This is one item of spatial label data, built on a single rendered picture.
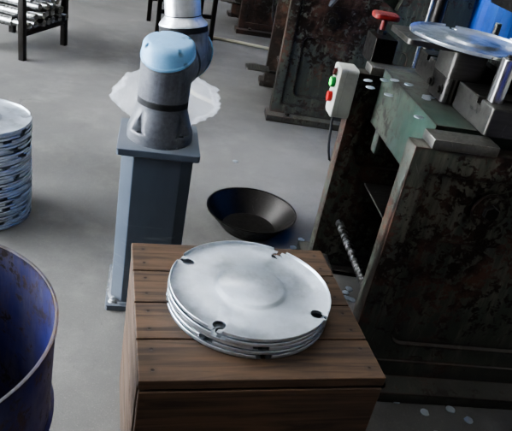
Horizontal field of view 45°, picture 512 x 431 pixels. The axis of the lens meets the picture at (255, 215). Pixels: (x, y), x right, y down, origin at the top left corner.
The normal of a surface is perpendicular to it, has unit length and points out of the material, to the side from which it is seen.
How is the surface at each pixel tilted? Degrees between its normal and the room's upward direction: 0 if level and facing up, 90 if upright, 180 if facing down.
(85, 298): 0
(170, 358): 0
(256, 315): 0
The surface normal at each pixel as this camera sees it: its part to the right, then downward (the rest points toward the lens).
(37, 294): -0.73, 0.18
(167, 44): 0.15, -0.80
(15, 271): -0.50, 0.30
